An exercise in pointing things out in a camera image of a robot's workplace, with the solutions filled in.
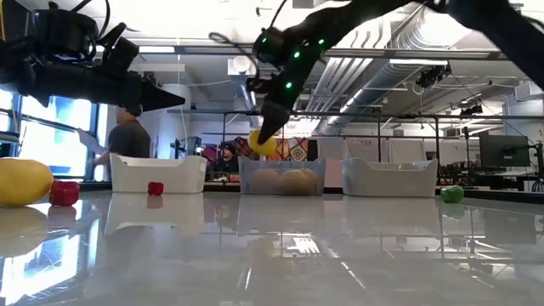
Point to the colourful patterned quilt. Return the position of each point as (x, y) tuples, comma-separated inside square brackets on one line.
[(297, 149)]

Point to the white plastic basket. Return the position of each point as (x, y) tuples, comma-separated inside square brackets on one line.
[(170, 176), (382, 183)]

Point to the black computer monitor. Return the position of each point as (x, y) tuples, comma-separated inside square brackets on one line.
[(503, 151)]

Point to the black aluminium table frame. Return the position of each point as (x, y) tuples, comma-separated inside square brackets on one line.
[(501, 196)]

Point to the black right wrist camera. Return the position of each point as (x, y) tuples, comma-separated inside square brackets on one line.
[(257, 84)]

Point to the white round pillar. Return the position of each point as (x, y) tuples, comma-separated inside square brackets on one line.
[(172, 127)]

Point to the yellow lemon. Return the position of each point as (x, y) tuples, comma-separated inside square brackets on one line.
[(316, 178), (294, 183), (263, 182), (21, 183), (268, 149)]

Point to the small red bell pepper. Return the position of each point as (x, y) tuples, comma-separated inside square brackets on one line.
[(155, 188), (64, 194)]

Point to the white paper sheet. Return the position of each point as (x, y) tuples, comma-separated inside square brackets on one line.
[(91, 141)]

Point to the silver ventilation duct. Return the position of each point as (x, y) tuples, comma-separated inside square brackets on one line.
[(361, 85)]

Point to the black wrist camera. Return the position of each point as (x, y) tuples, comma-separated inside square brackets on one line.
[(257, 84), (121, 53)]

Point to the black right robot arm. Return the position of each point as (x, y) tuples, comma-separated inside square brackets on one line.
[(331, 21)]

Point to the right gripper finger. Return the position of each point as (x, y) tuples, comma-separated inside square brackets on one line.
[(274, 119)]

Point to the grey translucent plastic basket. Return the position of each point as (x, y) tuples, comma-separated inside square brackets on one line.
[(246, 163)]

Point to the black metal rack frame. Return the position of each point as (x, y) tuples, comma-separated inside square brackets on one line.
[(382, 115)]

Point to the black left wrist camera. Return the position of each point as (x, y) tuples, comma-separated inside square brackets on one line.
[(121, 53)]

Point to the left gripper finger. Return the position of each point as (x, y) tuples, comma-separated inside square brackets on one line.
[(157, 95)]

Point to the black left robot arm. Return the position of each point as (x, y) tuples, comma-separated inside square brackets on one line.
[(64, 32)]

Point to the grey overhead light bar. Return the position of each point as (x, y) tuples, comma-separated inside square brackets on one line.
[(382, 53)]

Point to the large glass window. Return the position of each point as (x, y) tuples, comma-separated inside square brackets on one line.
[(55, 144)]

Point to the person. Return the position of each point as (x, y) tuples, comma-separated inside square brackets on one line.
[(227, 159), (129, 140)]

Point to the small green bell pepper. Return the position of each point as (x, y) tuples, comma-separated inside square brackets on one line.
[(451, 194)]

